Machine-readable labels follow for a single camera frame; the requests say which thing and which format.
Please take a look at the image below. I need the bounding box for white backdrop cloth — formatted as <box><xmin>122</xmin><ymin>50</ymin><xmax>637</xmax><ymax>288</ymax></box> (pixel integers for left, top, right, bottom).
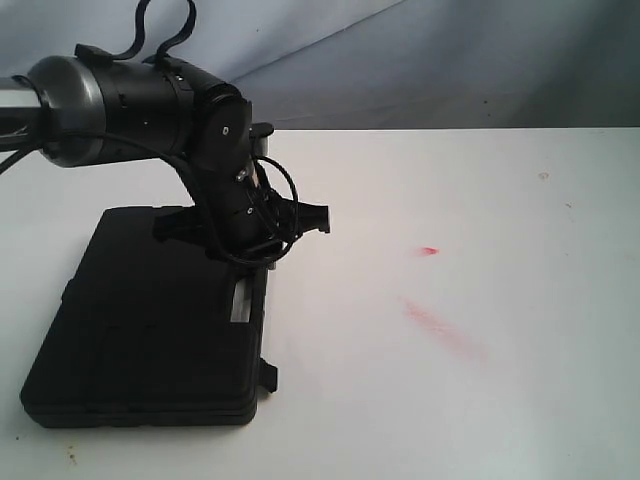
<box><xmin>0</xmin><ymin>0</ymin><xmax>640</xmax><ymax>132</ymax></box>

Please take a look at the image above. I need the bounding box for black thin camera cable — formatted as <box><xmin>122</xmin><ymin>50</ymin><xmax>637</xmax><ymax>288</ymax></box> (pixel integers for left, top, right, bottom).
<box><xmin>0</xmin><ymin>127</ymin><xmax>301</xmax><ymax>264</ymax></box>

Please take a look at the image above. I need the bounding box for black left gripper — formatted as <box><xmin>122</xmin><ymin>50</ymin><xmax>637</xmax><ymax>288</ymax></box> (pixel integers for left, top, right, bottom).
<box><xmin>153</xmin><ymin>155</ymin><xmax>330</xmax><ymax>260</ymax></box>

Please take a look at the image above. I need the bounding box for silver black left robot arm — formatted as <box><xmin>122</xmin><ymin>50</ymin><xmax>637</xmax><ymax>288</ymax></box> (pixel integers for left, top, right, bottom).
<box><xmin>1</xmin><ymin>45</ymin><xmax>330</xmax><ymax>265</ymax></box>

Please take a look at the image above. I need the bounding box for black plastic tool case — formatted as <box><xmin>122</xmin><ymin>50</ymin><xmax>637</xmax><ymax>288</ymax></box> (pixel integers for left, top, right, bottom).
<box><xmin>20</xmin><ymin>206</ymin><xmax>278</xmax><ymax>428</ymax></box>

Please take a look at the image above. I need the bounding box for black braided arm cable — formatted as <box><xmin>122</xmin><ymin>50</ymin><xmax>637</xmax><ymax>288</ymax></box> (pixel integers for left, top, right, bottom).
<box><xmin>117</xmin><ymin>0</ymin><xmax>199</xmax><ymax>64</ymax></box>

